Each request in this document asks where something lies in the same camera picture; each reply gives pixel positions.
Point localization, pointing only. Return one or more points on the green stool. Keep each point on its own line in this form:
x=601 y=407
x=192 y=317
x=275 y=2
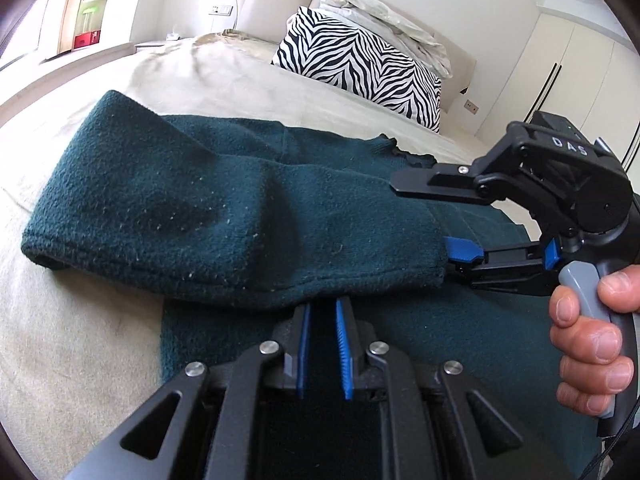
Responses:
x=89 y=17

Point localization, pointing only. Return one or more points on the red box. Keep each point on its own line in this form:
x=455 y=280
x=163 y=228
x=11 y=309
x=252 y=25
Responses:
x=86 y=41

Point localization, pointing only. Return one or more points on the white wall socket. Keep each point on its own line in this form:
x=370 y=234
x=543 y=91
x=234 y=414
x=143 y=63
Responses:
x=470 y=106

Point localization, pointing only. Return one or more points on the bed with beige sheet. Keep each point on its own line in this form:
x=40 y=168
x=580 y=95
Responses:
x=100 y=350

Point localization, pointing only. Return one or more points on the white wall switch panel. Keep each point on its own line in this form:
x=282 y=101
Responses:
x=221 y=9

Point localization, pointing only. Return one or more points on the dark green fleece sweater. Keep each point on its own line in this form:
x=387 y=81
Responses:
x=200 y=210

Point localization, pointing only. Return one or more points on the white folded duvet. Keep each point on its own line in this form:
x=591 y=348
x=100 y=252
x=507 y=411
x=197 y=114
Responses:
x=380 y=15

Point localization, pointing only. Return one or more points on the zebra print pillow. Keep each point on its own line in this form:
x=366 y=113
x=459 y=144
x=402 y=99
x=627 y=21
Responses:
x=350 y=55

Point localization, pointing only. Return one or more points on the person's right hand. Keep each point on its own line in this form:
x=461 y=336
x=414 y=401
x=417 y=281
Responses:
x=585 y=345

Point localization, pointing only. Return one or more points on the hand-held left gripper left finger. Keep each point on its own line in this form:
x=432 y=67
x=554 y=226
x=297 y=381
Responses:
x=301 y=350

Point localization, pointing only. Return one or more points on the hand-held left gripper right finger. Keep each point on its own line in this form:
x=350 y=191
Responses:
x=345 y=350

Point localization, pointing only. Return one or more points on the white wardrobe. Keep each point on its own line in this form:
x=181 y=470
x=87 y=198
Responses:
x=575 y=60

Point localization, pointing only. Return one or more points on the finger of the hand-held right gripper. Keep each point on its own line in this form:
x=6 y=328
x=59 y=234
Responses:
x=462 y=250
x=440 y=180

